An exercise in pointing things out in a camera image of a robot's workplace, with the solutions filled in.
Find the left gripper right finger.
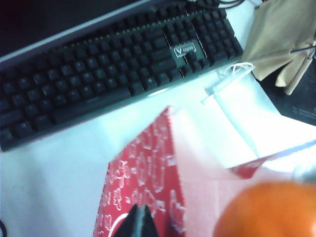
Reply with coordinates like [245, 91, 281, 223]
[139, 203, 161, 237]

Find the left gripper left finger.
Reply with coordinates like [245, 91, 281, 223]
[115, 203, 140, 237]

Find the red Trudi paper bag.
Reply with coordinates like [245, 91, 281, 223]
[93, 105, 316, 237]

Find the glossy orange fruit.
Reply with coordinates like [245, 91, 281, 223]
[213, 181, 316, 237]

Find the white plastic bag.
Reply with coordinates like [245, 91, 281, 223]
[200, 61, 316, 169]

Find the black mechanical keyboard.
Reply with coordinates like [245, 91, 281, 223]
[0, 0, 244, 152]

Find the black mouse pad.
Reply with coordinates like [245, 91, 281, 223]
[260, 43, 316, 127]

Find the black AOC monitor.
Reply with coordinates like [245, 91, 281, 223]
[0, 0, 159, 65]

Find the beige tent-shaped calendar stand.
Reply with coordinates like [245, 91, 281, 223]
[241, 0, 316, 96]

